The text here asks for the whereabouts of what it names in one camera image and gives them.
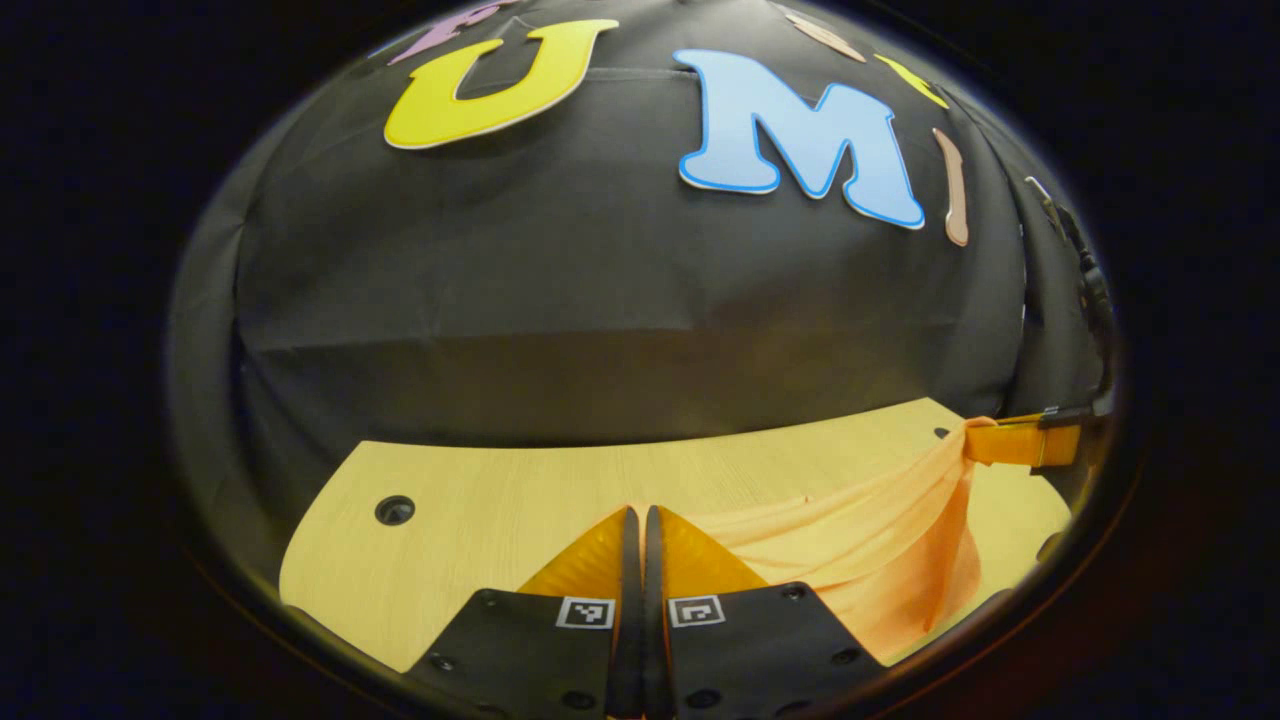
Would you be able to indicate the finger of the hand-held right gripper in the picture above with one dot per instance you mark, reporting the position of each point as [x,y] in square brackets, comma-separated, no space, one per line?
[1020,442]

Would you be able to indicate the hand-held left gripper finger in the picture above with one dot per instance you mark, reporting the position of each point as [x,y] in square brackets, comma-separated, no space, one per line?
[654,620]
[630,620]

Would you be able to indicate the orange T-shirt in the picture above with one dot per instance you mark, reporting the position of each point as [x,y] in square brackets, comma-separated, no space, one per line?
[880,540]

